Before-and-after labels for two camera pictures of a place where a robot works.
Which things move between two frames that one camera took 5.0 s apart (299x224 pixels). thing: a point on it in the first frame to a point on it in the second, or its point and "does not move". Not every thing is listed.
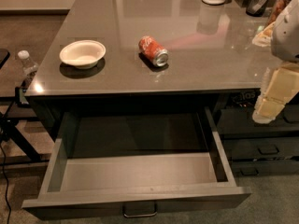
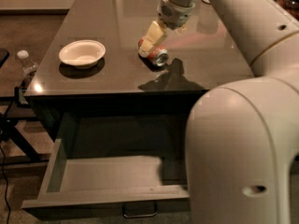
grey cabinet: x=159 y=49 does not move
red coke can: x=149 y=49 does not move
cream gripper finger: x=284 y=83 to x=152 y=38
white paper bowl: x=83 y=54 does not move
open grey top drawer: x=112 y=161 does not move
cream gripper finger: x=265 y=110 to x=181 y=29
